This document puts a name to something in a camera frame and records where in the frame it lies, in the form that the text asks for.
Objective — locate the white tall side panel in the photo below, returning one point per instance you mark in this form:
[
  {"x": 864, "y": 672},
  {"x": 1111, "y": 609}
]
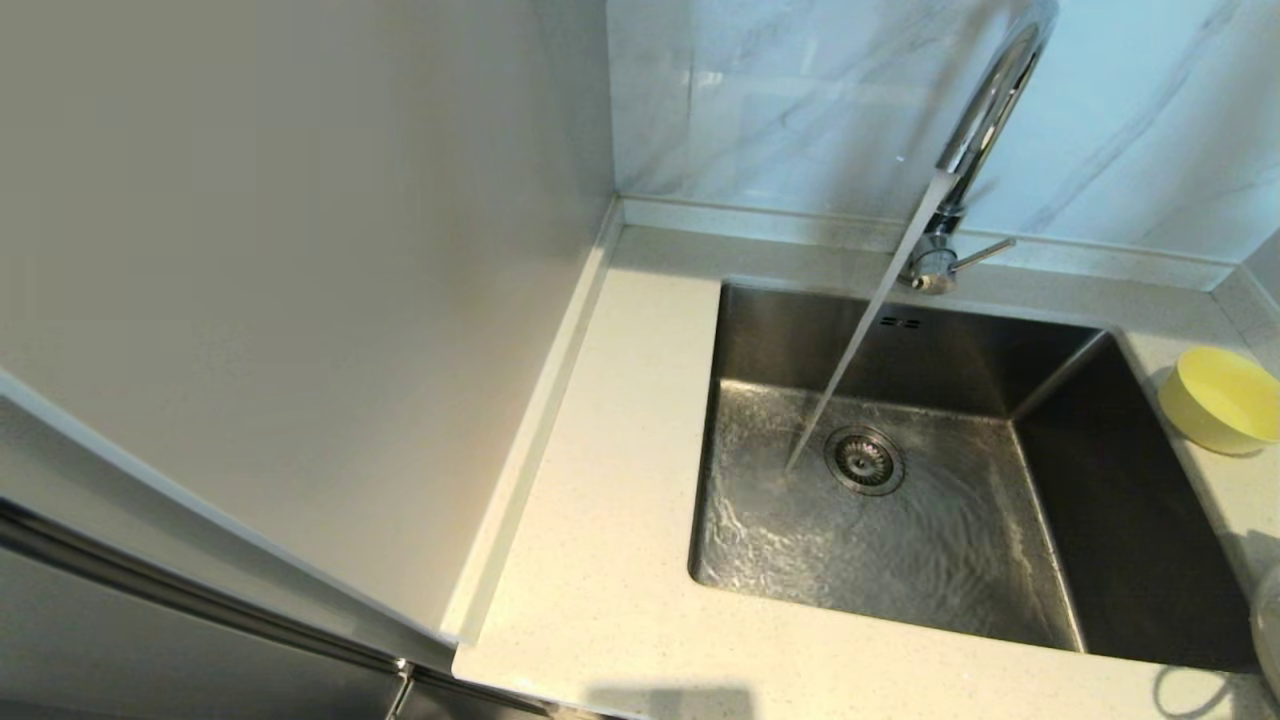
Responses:
[{"x": 300, "y": 250}]

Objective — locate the yellow plastic bowl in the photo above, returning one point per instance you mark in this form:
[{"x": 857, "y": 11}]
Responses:
[{"x": 1215, "y": 405}]

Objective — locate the stainless steel sink basin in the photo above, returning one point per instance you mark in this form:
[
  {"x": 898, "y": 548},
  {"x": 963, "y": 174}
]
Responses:
[{"x": 1120, "y": 480}]

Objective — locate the round metal drain strainer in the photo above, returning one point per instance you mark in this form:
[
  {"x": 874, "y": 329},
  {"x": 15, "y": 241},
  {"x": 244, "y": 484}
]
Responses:
[{"x": 865, "y": 460}]

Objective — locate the chrome gooseneck faucet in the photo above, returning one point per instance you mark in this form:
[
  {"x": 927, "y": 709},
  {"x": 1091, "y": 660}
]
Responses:
[{"x": 985, "y": 115}]

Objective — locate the grey steel appliance front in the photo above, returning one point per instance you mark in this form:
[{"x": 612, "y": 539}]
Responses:
[{"x": 150, "y": 650}]

